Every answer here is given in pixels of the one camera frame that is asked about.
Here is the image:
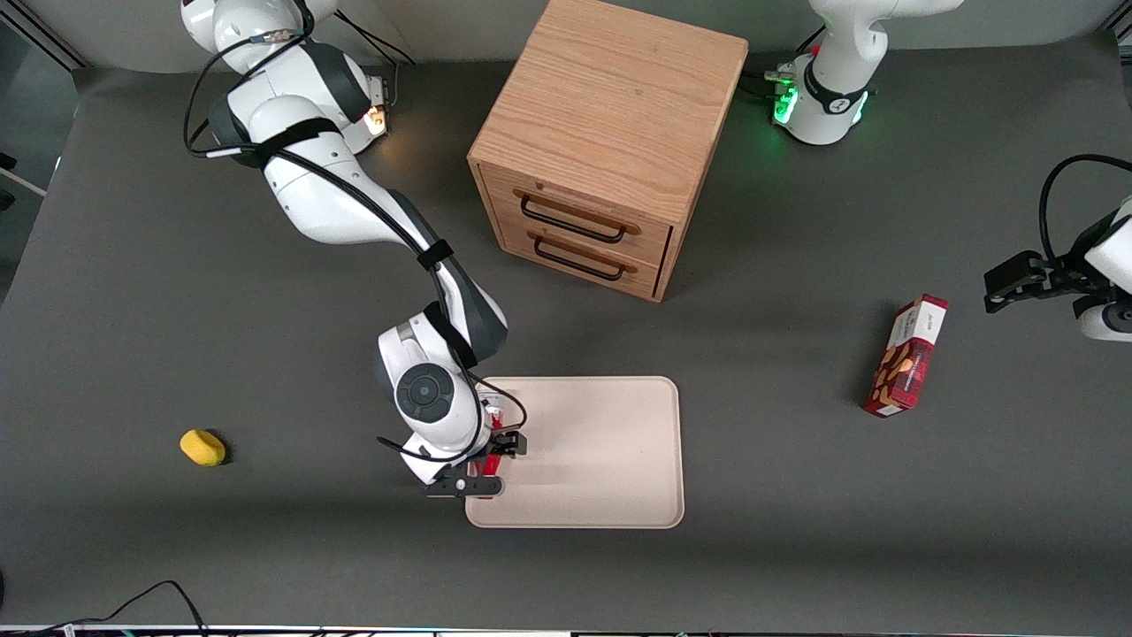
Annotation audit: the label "black loose floor cable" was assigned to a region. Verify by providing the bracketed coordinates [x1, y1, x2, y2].
[0, 579, 210, 637]

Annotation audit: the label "black arm base cables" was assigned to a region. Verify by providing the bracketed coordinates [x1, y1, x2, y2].
[334, 9, 418, 68]
[741, 69, 797, 100]

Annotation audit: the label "yellow lemon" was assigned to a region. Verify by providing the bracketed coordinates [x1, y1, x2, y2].
[180, 429, 227, 467]

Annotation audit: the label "beige rectangular tray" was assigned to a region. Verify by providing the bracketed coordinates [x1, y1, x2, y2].
[465, 376, 685, 530]

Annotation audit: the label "red plaid shortbread box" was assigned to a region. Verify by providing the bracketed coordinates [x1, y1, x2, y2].
[863, 295, 949, 418]

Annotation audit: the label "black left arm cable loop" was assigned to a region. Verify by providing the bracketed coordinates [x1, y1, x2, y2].
[1038, 154, 1132, 263]

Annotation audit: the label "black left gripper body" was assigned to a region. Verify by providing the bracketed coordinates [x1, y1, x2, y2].
[983, 251, 1093, 315]

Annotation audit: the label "wooden drawer, short black handle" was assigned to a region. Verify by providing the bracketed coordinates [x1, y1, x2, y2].
[495, 217, 666, 300]

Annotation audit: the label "black right arm base cables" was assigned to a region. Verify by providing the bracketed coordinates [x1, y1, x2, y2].
[334, 9, 418, 68]

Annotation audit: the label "black metal frame bar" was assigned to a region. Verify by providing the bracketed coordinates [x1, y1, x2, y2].
[0, 0, 89, 72]

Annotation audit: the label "wooden two-drawer cabinet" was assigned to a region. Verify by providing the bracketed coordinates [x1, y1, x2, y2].
[467, 0, 750, 303]

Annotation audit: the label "black left arm base cables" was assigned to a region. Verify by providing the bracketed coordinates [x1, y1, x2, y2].
[741, 69, 797, 100]

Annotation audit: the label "black right arm strapped cable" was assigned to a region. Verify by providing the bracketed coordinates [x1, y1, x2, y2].
[183, 25, 530, 465]

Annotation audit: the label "red-label coke bottle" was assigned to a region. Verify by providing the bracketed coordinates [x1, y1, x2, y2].
[469, 400, 507, 479]

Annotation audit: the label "wooden drawer, long black handle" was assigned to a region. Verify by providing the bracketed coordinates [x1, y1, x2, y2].
[480, 164, 675, 266]

